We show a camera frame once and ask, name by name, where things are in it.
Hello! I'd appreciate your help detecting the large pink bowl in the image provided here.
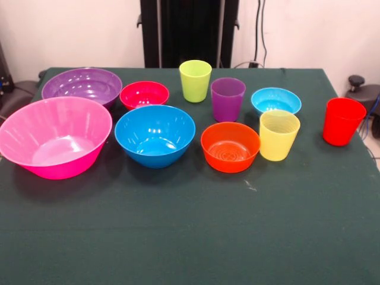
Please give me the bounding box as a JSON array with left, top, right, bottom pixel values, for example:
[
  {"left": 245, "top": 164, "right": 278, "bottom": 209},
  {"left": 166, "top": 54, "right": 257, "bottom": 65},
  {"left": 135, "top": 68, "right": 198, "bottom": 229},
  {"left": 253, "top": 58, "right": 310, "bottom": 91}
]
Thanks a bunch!
[{"left": 0, "top": 96, "right": 113, "bottom": 181}]

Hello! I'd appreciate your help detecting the small crimson bowl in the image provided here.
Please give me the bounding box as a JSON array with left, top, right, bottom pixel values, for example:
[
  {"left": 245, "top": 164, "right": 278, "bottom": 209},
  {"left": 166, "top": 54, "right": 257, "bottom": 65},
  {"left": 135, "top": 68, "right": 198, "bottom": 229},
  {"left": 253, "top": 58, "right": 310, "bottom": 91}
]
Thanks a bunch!
[{"left": 119, "top": 81, "right": 170, "bottom": 111}]

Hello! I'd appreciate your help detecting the small light blue bowl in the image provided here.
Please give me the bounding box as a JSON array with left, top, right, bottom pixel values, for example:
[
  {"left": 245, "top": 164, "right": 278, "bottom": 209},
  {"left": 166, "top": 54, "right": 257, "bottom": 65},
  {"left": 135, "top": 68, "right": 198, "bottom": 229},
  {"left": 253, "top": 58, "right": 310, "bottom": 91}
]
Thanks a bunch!
[{"left": 251, "top": 87, "right": 302, "bottom": 117}]

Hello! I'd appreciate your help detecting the large purple bowl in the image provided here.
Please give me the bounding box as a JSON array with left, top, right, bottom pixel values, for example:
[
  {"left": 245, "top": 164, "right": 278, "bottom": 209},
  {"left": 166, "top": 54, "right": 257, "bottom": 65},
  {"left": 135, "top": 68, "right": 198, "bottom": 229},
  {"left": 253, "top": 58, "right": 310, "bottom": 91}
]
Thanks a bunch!
[{"left": 41, "top": 67, "right": 123, "bottom": 110}]

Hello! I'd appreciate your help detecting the black pedestal leg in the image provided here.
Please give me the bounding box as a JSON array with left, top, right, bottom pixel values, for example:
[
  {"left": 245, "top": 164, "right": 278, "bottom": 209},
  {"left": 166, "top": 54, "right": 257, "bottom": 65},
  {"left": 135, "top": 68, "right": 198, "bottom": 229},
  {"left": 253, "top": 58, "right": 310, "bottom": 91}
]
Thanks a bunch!
[
  {"left": 0, "top": 80, "right": 39, "bottom": 119},
  {"left": 345, "top": 84, "right": 380, "bottom": 125}
]

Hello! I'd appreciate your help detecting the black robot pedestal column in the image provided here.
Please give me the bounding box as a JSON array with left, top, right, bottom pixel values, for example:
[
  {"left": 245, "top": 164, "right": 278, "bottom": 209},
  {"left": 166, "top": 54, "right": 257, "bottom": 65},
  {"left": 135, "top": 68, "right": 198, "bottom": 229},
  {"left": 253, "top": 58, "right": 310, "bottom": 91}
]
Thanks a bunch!
[{"left": 137, "top": 0, "right": 240, "bottom": 69}]

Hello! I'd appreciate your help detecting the red cup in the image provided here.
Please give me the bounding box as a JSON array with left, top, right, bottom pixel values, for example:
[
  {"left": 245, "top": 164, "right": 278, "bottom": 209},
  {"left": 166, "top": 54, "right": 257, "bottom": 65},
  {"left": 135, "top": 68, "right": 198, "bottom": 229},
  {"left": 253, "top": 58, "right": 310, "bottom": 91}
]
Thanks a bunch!
[{"left": 322, "top": 97, "right": 368, "bottom": 147}]

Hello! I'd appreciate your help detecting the dark green table cloth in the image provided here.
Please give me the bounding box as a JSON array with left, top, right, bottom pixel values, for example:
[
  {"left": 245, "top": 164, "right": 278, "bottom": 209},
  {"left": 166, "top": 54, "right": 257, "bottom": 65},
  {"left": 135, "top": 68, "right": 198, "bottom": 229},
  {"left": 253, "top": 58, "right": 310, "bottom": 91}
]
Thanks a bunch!
[{"left": 0, "top": 66, "right": 380, "bottom": 285}]

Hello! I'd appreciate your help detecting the small orange bowl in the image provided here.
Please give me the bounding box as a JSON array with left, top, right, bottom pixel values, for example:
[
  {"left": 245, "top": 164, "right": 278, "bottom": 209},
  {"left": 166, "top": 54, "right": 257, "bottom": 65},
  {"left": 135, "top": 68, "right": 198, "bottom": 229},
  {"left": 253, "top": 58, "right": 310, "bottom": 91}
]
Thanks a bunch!
[{"left": 200, "top": 122, "right": 261, "bottom": 174}]

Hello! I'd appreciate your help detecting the black knob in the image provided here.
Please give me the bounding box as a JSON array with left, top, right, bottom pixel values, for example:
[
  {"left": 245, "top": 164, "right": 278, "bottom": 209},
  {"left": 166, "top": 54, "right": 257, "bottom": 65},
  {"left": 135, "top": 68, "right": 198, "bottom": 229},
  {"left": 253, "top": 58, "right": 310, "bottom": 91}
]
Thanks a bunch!
[{"left": 348, "top": 75, "right": 365, "bottom": 92}]

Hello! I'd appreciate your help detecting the yellow cup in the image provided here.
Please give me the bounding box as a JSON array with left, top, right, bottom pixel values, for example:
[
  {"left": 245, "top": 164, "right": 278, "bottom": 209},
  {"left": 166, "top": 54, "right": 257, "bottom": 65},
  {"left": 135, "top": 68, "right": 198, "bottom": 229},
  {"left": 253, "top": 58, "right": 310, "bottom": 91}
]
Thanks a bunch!
[{"left": 259, "top": 109, "right": 301, "bottom": 162}]

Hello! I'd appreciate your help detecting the large blue bowl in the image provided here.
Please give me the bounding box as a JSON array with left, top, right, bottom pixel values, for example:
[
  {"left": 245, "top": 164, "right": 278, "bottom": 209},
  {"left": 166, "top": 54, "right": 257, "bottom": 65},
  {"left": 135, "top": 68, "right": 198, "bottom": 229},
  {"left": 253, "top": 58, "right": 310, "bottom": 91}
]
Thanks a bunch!
[{"left": 114, "top": 104, "right": 197, "bottom": 169}]

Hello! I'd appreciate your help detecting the purple cup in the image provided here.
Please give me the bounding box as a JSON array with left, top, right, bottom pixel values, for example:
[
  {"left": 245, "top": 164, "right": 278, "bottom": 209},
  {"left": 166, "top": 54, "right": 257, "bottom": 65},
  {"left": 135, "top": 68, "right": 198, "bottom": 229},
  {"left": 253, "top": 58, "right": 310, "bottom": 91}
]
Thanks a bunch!
[{"left": 210, "top": 77, "right": 246, "bottom": 123}]

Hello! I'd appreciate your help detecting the green cup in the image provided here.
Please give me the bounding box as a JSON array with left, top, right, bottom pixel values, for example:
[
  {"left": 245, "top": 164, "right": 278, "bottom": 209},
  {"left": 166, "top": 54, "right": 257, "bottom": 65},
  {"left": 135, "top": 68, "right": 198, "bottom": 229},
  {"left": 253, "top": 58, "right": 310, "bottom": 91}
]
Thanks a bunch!
[{"left": 179, "top": 59, "right": 213, "bottom": 103}]

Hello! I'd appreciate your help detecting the black wall cable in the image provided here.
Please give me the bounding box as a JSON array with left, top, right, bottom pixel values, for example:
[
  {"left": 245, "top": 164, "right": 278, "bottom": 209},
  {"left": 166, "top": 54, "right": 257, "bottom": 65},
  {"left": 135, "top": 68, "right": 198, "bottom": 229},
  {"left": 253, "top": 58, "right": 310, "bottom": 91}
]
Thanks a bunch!
[{"left": 254, "top": 0, "right": 268, "bottom": 68}]

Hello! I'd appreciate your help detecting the black equipment box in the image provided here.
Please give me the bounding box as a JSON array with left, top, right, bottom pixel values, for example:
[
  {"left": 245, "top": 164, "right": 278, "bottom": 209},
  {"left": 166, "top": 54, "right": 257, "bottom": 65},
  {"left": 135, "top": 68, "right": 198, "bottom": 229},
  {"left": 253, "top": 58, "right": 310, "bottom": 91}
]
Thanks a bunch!
[{"left": 0, "top": 41, "right": 14, "bottom": 96}]

